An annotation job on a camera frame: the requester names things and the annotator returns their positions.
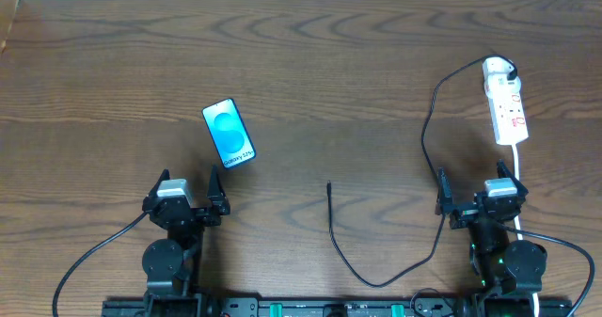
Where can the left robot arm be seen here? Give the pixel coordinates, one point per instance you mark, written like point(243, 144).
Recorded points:
point(171, 264)

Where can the white charger plug adapter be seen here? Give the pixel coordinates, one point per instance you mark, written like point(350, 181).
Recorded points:
point(497, 84)

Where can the blue Galaxy smartphone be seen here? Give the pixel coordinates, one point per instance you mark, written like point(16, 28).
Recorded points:
point(229, 134)

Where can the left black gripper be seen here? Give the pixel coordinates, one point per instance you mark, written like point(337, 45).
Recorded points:
point(202, 214)

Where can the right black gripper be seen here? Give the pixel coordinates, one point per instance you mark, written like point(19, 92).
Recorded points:
point(468, 212)

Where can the white power strip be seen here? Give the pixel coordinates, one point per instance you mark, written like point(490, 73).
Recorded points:
point(507, 113)

